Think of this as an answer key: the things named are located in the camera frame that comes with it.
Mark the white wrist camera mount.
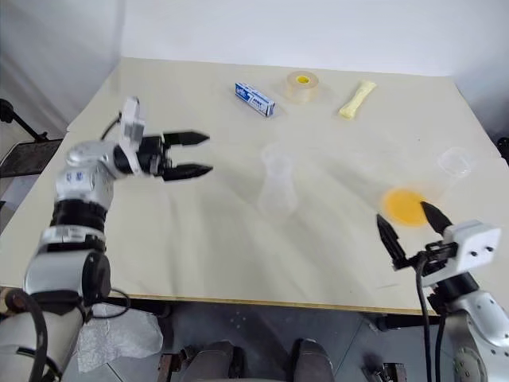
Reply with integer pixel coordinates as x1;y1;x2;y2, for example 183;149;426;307
441;220;503;280
117;96;145;176

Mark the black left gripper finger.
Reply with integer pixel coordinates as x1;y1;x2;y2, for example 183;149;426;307
164;162;215;183
163;129;211;148

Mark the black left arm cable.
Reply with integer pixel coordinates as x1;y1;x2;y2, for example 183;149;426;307
99;112;123;142

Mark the yellow wrapped packet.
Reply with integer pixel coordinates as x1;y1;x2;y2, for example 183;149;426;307
337;80;377;122

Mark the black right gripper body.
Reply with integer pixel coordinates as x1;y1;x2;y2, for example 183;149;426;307
390;241;459;279

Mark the cream table cloth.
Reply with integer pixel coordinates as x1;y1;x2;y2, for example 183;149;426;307
0;55;509;316

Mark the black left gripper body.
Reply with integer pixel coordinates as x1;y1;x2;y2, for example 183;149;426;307
137;134;174;183

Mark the blue and white box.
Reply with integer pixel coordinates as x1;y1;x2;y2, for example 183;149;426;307
232;81;278;119

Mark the clear plastic measuring cup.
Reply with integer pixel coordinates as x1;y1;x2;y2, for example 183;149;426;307
256;143;298;216

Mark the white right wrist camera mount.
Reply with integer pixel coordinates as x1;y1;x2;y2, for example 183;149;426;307
441;220;503;280

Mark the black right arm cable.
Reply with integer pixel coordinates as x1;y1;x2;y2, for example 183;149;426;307
414;248;449;382

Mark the white plastic wrap sheet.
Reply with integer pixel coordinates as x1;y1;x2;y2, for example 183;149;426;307
76;302;164;374

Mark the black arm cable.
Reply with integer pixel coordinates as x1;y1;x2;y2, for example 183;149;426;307
99;112;123;142
414;248;449;382

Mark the black metal tray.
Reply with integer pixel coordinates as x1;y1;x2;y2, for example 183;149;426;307
0;138;65;179

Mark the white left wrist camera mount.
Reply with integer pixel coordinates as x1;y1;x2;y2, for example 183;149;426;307
117;96;145;176

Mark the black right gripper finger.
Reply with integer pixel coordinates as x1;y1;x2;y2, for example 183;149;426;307
376;214;408;264
419;201;453;242

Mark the clear tape roll yellow core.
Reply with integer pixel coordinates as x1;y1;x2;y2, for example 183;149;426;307
283;70;321;105

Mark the dark rounded shape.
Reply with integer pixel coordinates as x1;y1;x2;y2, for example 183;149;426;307
292;337;336;382

